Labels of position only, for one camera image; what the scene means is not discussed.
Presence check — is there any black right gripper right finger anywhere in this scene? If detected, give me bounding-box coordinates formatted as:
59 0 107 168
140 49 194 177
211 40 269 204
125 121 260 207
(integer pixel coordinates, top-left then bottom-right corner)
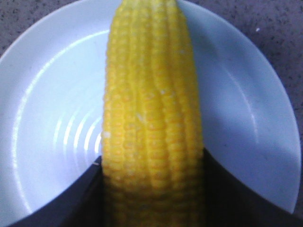
204 150 296 227

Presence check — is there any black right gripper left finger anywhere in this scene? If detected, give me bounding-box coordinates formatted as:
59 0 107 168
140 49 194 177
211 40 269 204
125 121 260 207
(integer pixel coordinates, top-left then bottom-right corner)
10 156 104 227

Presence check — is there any yellow corn cob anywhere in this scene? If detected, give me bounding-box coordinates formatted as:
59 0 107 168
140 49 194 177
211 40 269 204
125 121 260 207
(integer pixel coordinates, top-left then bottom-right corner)
101 0 206 227

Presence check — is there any light blue round plate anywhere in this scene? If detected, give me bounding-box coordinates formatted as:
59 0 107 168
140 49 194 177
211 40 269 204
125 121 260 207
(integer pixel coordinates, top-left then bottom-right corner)
0 0 301 227

